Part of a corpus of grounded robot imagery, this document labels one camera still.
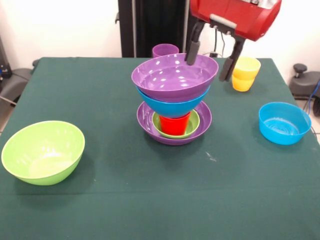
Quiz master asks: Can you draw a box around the dark green tablecloth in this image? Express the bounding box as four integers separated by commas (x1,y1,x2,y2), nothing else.
0,56,320,240

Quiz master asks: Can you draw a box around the yellow cup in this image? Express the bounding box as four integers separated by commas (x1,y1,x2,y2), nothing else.
231,56,262,93

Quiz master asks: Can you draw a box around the grey pedestal foot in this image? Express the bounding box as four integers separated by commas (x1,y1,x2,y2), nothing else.
0,67,32,101
288,63,320,101

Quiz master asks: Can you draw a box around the black equipment rack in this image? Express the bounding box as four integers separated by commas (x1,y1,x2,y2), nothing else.
0,34,12,83

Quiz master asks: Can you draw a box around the small blue bowl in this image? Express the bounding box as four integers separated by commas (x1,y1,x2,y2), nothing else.
258,101,313,146

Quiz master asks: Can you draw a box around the small green bowl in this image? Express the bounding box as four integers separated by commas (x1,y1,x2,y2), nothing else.
152,109,201,140

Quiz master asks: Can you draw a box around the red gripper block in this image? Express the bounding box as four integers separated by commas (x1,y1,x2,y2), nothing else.
185,0,283,82

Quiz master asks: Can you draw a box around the large green bowl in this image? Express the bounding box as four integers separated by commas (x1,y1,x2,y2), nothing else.
1,120,86,186

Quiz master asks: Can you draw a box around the blue floor cable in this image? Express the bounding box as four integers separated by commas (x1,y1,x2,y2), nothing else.
306,77,320,111

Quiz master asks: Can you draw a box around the black wall cable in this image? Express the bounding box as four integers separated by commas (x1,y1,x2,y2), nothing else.
202,28,227,58

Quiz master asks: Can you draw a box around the purple cup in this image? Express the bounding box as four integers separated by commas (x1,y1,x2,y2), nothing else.
152,43,180,59

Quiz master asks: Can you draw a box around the large blue bowl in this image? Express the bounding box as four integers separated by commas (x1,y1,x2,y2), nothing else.
136,86,211,119

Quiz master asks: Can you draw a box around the red cup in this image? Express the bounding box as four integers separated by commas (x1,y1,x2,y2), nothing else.
159,111,192,136

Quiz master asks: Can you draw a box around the purple bowl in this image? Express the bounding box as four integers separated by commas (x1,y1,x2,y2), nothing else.
131,53,220,103
136,99,213,146

